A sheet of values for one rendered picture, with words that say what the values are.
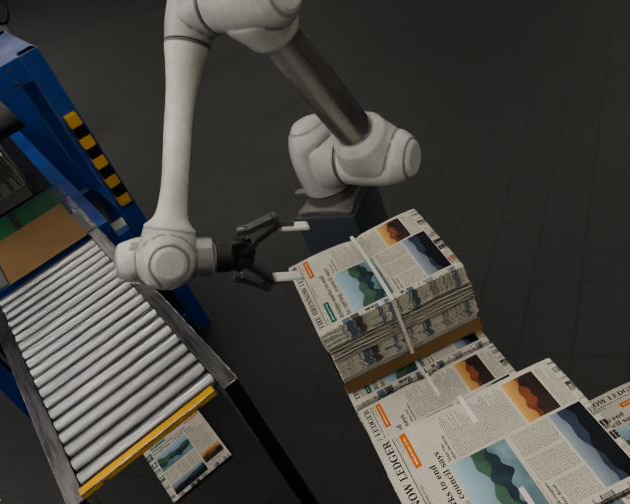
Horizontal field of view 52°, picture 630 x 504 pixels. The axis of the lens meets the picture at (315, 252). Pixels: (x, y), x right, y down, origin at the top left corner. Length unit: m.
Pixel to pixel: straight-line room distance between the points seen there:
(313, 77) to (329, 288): 0.50
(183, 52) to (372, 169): 0.58
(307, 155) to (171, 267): 0.74
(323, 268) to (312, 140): 0.38
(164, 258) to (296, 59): 0.54
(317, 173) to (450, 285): 0.54
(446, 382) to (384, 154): 0.60
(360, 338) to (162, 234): 0.55
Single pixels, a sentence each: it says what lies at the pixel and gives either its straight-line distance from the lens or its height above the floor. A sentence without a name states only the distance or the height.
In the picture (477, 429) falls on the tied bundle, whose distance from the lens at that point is 1.24.
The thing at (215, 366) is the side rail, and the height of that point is 0.80.
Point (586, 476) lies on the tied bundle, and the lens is 1.18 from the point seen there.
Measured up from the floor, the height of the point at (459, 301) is 0.96.
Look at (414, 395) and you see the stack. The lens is 1.61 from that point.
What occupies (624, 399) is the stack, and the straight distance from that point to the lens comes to 1.82.
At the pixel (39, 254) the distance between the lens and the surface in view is 3.09.
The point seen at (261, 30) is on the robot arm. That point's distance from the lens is 1.39.
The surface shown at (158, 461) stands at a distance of 2.99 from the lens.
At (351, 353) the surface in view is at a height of 0.96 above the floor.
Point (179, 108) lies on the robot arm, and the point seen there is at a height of 1.58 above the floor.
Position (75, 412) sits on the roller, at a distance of 2.17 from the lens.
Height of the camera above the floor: 2.07
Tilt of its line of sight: 36 degrees down
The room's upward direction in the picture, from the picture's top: 24 degrees counter-clockwise
